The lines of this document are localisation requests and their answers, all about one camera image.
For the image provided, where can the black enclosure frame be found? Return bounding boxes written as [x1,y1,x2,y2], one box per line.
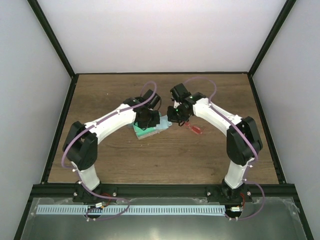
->
[13,0,315,240]

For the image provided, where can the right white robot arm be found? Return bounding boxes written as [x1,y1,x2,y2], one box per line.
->
[167,89,263,202]

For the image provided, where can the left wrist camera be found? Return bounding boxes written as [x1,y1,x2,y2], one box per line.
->
[140,89,162,110]

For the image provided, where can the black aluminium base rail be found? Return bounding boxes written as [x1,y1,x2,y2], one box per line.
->
[32,183,296,203]

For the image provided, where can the light blue cloth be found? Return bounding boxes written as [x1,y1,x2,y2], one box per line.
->
[156,115,173,131]

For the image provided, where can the light blue slotted cable duct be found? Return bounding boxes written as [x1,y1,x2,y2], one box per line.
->
[36,204,226,216]

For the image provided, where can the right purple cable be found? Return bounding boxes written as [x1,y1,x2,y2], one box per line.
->
[182,76,266,221]

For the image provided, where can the light grey glasses case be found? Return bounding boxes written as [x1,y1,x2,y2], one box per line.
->
[132,123,165,140]

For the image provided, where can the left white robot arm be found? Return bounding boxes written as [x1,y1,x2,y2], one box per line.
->
[61,97,160,202]

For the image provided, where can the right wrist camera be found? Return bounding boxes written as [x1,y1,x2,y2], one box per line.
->
[170,83,191,104]

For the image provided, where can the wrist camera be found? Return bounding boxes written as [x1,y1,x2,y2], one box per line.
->
[170,83,191,104]
[140,89,162,110]

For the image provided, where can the red lens sunglasses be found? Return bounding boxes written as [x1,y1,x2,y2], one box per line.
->
[184,122,203,135]

